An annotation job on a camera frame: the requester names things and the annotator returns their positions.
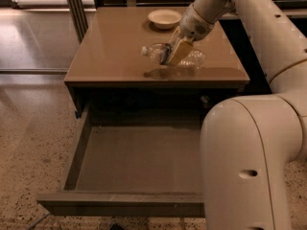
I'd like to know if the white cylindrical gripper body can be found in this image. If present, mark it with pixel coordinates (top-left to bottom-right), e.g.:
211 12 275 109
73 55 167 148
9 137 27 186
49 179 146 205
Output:
179 4 214 41

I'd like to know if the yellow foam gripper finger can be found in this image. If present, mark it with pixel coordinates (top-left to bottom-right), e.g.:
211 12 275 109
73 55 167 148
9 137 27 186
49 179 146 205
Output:
169 26 182 48
167 39 193 66

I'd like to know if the clear plastic water bottle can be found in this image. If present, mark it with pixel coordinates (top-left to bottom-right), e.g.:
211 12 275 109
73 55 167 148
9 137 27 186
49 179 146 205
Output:
141 43 205 67

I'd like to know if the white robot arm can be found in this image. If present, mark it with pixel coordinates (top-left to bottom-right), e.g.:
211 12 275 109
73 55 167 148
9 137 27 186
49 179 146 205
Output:
170 0 307 230

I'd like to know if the grey cabinet with glossy top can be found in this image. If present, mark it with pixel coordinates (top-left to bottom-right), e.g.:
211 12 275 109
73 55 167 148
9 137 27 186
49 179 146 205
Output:
64 7 249 113

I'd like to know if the open grey top drawer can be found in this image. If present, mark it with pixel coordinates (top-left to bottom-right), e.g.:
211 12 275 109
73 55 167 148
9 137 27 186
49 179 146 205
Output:
37 105 204 218

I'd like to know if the white ceramic bowl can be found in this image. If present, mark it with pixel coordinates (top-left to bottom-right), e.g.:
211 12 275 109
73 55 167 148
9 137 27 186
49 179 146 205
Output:
148 10 181 30

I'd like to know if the grey cable on floor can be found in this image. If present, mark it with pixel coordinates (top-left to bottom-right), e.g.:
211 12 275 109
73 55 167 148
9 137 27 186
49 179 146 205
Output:
25 212 52 230

